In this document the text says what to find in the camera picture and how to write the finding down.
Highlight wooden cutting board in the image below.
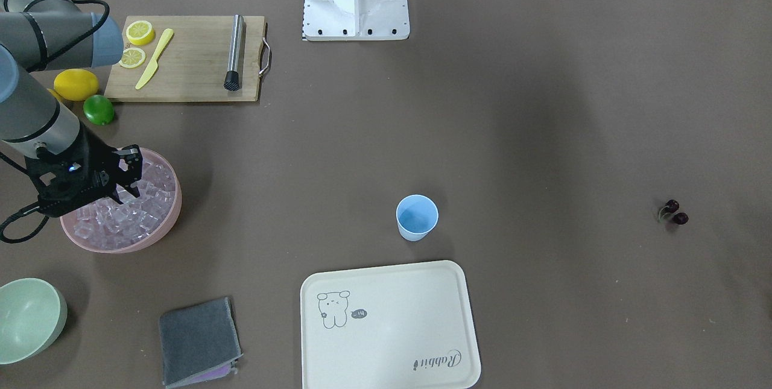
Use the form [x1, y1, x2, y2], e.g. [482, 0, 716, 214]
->
[104, 15, 270, 103]

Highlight mint green bowl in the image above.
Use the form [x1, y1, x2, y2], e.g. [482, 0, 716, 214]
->
[1, 278, 68, 365]

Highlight clear ice cubes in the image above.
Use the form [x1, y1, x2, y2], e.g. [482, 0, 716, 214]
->
[68, 157, 177, 250]

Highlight yellow lemon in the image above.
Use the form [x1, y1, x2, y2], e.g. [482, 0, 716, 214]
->
[47, 89, 71, 108]
[54, 69, 100, 101]

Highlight yellow plastic knife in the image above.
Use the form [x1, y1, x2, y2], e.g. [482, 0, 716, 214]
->
[134, 28, 176, 90]

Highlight green lime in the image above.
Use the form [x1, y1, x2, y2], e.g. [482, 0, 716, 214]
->
[83, 94, 115, 125]

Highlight dark red cherry pair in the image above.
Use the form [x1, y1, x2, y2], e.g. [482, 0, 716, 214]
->
[657, 199, 689, 225]

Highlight lemon slice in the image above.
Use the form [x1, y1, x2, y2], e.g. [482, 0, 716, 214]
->
[118, 46, 147, 69]
[125, 20, 156, 46]

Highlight cream rabbit tray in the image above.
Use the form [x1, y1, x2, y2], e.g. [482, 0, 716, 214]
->
[300, 260, 482, 388]

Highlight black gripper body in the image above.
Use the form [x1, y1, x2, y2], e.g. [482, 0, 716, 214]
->
[25, 126, 121, 218]

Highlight light blue plastic cup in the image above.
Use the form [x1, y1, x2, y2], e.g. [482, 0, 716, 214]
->
[395, 194, 439, 242]

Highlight grey folded cloth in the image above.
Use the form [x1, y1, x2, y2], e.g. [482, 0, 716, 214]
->
[158, 296, 242, 388]

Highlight pink bowl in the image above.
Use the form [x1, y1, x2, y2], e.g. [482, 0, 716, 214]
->
[59, 147, 182, 255]

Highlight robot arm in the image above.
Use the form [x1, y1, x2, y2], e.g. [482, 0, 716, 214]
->
[1, 0, 142, 218]

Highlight steel muddler black tip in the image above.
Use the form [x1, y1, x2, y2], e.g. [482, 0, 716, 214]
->
[223, 13, 245, 92]

